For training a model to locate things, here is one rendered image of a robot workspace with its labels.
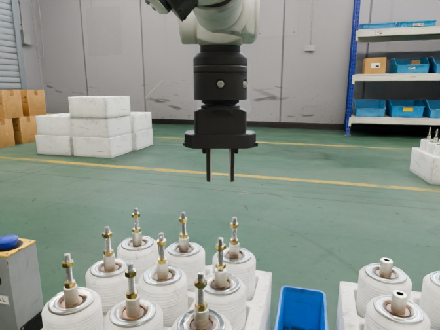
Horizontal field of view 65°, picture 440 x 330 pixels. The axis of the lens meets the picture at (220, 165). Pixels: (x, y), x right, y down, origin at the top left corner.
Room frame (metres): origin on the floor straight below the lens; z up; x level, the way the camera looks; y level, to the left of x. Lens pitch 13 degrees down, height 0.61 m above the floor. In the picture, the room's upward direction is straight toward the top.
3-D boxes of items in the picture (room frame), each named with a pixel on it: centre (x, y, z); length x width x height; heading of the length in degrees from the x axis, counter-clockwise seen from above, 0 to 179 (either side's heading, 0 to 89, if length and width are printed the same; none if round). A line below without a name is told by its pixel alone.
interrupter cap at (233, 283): (0.58, 0.00, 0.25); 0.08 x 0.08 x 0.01
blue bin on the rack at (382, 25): (4.67, -2.00, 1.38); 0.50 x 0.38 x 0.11; 163
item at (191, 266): (0.73, 0.08, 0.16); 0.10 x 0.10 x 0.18
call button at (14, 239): (0.62, 0.41, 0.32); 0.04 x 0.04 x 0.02
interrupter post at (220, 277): (0.58, 0.00, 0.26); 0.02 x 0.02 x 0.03
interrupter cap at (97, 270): (0.64, 0.23, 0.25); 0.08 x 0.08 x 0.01
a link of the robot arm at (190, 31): (0.60, 0.01, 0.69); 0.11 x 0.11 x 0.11; 88
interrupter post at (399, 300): (0.51, -0.30, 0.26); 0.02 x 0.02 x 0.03
